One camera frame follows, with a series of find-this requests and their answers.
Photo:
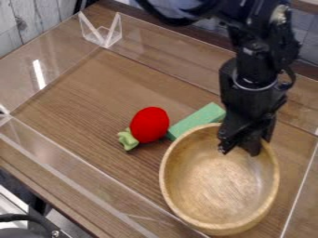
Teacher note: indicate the red plush strawberry toy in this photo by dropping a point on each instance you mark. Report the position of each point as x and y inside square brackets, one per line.
[148, 126]

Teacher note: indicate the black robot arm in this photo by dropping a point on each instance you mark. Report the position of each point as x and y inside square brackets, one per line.
[256, 77]

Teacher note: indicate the green rectangular block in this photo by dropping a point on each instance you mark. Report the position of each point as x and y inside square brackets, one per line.
[211, 113]

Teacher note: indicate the black metal bracket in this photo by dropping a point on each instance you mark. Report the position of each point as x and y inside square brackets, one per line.
[45, 223]

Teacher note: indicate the light wooden bowl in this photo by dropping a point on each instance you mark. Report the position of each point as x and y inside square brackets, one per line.
[219, 192]

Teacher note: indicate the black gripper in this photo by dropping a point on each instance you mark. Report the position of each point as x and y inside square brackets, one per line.
[251, 108]

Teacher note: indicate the clear acrylic corner bracket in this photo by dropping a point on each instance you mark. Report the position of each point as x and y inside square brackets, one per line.
[101, 36]

